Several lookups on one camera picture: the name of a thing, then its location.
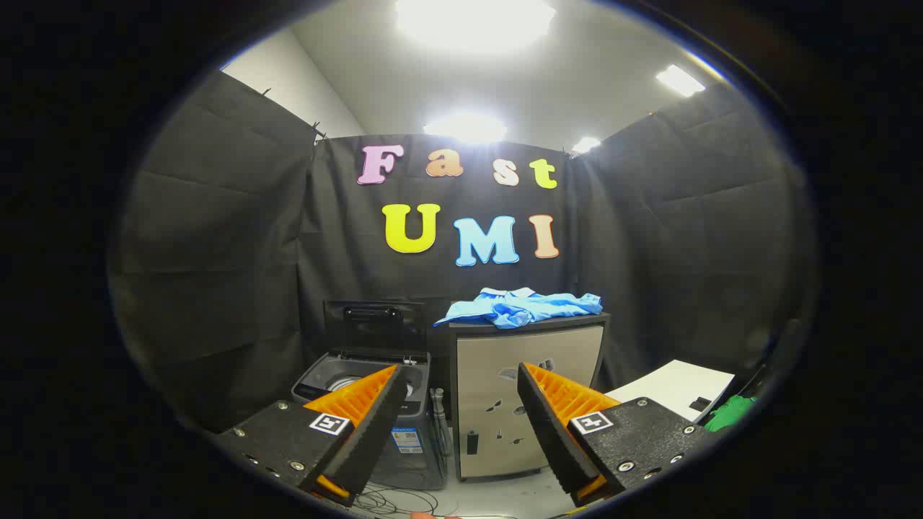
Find light blue polo shirt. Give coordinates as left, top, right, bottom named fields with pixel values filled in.
left=433, top=287, right=604, bottom=330

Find grey drain hose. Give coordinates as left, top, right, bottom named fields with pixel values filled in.
left=430, top=388, right=452, bottom=456

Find white board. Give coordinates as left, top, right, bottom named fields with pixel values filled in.
left=604, top=359, right=736, bottom=422

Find black floor cables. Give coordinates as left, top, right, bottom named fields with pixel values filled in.
left=353, top=484, right=520, bottom=519

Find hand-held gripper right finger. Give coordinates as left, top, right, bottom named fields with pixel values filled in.
left=517, top=362, right=715, bottom=507

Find grey cabinet with beige door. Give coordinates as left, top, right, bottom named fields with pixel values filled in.
left=449, top=312, right=611, bottom=482

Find dark washing machine lid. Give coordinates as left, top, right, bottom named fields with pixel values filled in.
left=323, top=299, right=428, bottom=355

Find grey washing machine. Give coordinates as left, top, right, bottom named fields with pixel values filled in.
left=291, top=351, right=449, bottom=491

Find green object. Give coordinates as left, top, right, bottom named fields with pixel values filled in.
left=703, top=395, right=758, bottom=433

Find black backdrop cloth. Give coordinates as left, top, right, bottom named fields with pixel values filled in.
left=108, top=68, right=819, bottom=433

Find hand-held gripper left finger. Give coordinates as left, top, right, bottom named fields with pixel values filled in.
left=216, top=364, right=410, bottom=507

